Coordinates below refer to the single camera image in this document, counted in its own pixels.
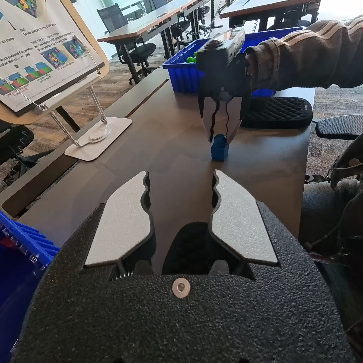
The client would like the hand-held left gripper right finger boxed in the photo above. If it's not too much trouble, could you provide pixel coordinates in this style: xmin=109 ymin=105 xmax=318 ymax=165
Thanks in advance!
xmin=209 ymin=169 xmax=279 ymax=267

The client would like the instruction sheet on stand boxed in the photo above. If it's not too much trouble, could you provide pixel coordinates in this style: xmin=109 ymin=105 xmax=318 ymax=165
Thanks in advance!
xmin=0 ymin=0 xmax=109 ymax=125

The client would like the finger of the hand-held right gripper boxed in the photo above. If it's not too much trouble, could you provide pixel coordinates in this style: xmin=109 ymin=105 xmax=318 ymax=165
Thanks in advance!
xmin=224 ymin=97 xmax=245 ymax=143
xmin=200 ymin=97 xmax=224 ymax=142

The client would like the blue plastic bin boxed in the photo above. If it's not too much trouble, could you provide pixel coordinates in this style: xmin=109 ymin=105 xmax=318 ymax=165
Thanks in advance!
xmin=0 ymin=211 xmax=60 ymax=363
xmin=162 ymin=27 xmax=307 ymax=98

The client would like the black office chair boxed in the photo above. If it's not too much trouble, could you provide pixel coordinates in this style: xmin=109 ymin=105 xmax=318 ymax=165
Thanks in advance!
xmin=97 ymin=3 xmax=156 ymax=85
xmin=0 ymin=122 xmax=40 ymax=188
xmin=316 ymin=115 xmax=363 ymax=140

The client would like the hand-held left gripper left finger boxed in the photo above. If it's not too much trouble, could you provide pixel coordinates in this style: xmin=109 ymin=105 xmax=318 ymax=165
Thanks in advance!
xmin=84 ymin=171 xmax=156 ymax=268

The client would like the blue building block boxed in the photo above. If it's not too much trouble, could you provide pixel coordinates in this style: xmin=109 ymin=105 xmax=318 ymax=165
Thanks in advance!
xmin=211 ymin=133 xmax=230 ymax=162

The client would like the wooden office desk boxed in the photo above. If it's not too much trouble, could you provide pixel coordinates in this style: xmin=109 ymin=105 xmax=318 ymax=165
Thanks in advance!
xmin=98 ymin=0 xmax=205 ymax=85
xmin=220 ymin=0 xmax=321 ymax=32

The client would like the printed instruction sheet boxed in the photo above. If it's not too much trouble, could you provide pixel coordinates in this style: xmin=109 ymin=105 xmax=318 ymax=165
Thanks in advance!
xmin=0 ymin=0 xmax=105 ymax=114

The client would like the black textured wrist rest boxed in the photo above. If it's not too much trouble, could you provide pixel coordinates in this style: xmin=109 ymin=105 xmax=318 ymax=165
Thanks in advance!
xmin=241 ymin=97 xmax=313 ymax=130

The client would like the person's leg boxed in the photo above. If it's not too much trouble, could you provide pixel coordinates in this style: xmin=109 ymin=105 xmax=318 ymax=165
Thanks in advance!
xmin=301 ymin=182 xmax=363 ymax=261

